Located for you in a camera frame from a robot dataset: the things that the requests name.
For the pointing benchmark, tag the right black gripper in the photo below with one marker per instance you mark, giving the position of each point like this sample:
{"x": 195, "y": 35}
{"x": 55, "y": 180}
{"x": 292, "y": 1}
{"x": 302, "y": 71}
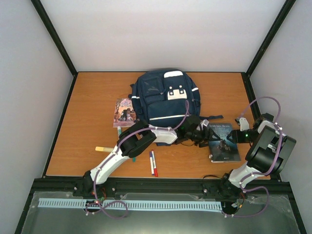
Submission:
{"x": 236, "y": 138}

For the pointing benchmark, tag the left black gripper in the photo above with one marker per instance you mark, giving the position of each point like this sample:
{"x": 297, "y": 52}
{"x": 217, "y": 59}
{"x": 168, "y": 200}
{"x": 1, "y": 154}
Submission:
{"x": 205, "y": 138}

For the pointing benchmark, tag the dark Wuthering Heights book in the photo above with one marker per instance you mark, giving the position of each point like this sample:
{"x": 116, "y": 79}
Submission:
{"x": 223, "y": 150}

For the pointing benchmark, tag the navy blue student backpack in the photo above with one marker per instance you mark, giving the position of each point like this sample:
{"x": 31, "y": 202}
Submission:
{"x": 163, "y": 97}

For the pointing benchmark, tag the pink Taming of Shrew book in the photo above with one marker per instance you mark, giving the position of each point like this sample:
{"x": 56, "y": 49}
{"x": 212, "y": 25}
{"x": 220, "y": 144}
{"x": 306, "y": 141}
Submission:
{"x": 124, "y": 115}

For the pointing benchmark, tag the orange Treehouse paperback book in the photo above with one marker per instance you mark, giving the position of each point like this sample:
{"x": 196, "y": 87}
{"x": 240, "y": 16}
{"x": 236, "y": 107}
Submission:
{"x": 204, "y": 123}

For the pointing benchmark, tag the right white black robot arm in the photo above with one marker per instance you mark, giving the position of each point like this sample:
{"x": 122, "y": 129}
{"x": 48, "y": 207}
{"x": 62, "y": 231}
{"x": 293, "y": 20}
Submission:
{"x": 270, "y": 149}

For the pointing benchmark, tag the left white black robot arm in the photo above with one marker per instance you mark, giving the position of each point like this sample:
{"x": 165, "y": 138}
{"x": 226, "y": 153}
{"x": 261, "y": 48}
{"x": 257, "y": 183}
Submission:
{"x": 139, "y": 137}

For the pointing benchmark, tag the blue purple marker pen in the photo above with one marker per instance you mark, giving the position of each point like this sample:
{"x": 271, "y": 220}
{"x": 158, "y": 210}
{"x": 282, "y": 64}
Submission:
{"x": 152, "y": 164}

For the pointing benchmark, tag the red marker pen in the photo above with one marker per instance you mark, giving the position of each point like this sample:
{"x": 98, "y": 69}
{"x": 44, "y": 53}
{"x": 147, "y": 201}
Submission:
{"x": 154, "y": 163}

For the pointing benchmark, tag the green cap glue stick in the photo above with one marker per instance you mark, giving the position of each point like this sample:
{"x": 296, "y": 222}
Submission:
{"x": 119, "y": 131}

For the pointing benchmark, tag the yellow highlighter clear cap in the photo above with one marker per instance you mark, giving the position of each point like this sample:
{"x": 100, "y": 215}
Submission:
{"x": 104, "y": 149}

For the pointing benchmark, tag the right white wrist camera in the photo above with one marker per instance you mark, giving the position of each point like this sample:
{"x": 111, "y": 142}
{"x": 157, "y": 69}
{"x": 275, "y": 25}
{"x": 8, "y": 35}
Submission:
{"x": 242, "y": 123}

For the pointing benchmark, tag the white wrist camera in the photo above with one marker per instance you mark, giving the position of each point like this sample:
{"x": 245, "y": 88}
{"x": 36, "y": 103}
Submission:
{"x": 242, "y": 123}
{"x": 200, "y": 128}

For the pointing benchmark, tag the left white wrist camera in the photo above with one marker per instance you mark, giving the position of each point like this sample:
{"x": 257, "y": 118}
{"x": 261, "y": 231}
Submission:
{"x": 200, "y": 128}

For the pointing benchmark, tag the black frame post right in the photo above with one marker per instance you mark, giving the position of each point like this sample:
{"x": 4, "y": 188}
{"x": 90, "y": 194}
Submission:
{"x": 281, "y": 16}

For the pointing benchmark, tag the black frame post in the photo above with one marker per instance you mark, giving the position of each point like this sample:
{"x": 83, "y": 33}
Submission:
{"x": 42, "y": 13}
{"x": 281, "y": 16}

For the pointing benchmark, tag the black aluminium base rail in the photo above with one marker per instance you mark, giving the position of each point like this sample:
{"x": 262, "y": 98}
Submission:
{"x": 114, "y": 187}

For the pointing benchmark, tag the light blue cable duct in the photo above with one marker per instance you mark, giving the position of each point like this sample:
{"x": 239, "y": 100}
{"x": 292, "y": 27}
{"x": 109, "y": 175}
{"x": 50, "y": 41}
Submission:
{"x": 132, "y": 205}

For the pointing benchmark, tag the black frame post left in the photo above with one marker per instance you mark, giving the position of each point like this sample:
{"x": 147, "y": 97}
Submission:
{"x": 42, "y": 13}

